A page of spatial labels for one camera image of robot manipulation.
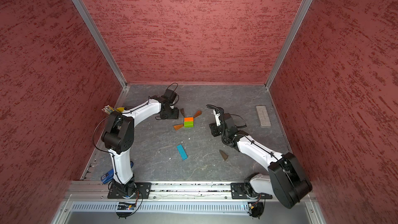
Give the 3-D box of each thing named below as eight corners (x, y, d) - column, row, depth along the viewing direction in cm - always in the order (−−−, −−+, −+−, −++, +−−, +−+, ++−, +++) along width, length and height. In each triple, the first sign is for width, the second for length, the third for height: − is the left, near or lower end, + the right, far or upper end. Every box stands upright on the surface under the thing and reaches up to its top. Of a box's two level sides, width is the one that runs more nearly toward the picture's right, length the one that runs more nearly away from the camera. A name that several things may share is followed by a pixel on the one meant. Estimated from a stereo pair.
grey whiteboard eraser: (260, 127, 99) (261, 125, 97) (255, 107, 109) (256, 105, 107) (270, 127, 99) (272, 125, 97) (264, 108, 109) (265, 105, 107)
